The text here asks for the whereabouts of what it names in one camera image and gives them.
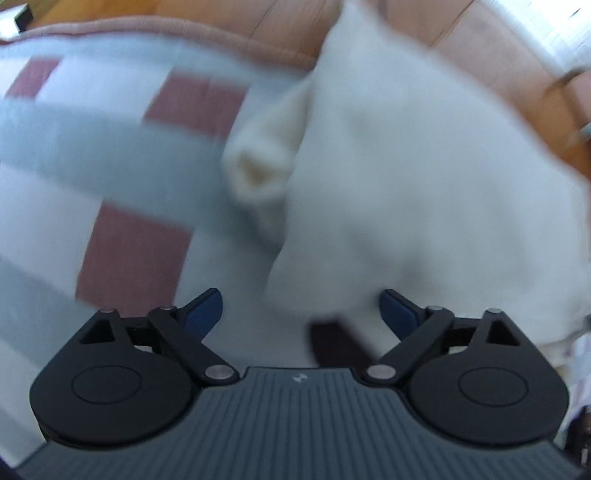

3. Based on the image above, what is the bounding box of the white sweater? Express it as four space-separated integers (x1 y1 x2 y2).
222 0 591 370

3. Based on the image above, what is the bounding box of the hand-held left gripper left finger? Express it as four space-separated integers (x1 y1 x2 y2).
79 288 240 386

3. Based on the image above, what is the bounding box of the checked blanket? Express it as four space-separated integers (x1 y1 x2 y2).
0 28 324 462

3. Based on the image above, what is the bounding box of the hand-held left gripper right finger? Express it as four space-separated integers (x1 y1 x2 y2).
361 289 522 386

